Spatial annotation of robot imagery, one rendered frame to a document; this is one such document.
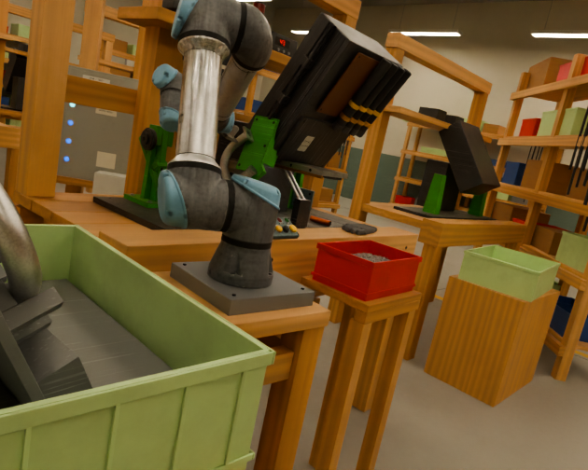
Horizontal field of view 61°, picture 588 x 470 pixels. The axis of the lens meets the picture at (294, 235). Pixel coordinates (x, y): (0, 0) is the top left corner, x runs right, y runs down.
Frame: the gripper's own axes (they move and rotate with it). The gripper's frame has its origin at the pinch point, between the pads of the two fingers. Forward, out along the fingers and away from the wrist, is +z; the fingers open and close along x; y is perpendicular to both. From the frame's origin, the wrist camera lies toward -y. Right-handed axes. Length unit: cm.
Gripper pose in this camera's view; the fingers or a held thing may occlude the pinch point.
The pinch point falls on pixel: (231, 130)
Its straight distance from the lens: 180.0
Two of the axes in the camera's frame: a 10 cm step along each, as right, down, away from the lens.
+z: 5.5, 2.8, 7.9
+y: 8.0, -4.6, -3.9
